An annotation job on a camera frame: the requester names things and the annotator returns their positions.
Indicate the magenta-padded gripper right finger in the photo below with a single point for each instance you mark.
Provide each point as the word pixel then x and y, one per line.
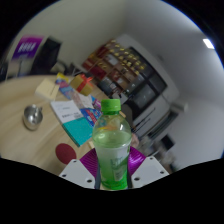
pixel 150 171

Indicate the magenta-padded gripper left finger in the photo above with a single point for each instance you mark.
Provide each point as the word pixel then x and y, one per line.
pixel 76 171

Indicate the green capped drink bottle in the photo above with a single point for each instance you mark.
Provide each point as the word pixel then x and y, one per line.
pixel 112 146

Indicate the flat round red coaster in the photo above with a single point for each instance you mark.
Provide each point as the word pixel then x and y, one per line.
pixel 65 153

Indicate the teal notebook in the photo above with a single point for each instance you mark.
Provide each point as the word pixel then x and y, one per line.
pixel 78 130

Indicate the white printed booklet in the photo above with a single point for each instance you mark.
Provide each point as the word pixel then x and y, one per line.
pixel 66 111

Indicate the small steel cup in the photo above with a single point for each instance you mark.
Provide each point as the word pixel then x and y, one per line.
pixel 32 117

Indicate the dark glass door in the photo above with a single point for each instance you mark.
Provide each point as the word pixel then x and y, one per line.
pixel 150 86

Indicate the blue colourful booklet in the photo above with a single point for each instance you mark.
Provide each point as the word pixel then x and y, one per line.
pixel 65 86

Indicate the wooden shelf unit with trophies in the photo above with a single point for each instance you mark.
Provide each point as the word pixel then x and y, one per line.
pixel 113 65

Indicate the purple sign board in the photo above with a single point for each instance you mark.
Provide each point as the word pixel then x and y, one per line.
pixel 28 46

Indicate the ceiling light panel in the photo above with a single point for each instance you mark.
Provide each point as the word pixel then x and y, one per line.
pixel 208 43

